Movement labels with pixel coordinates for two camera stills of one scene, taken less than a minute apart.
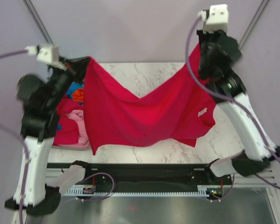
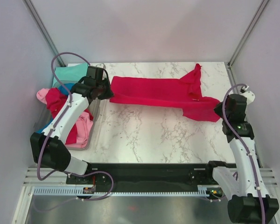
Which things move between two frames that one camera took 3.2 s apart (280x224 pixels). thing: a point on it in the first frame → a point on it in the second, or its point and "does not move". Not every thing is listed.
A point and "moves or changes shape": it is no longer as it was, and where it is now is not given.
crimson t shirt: x=178 y=111 moves or changes shape
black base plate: x=170 y=176 does not move
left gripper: x=78 y=65 → x=109 y=94
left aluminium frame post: x=44 y=31 does not move
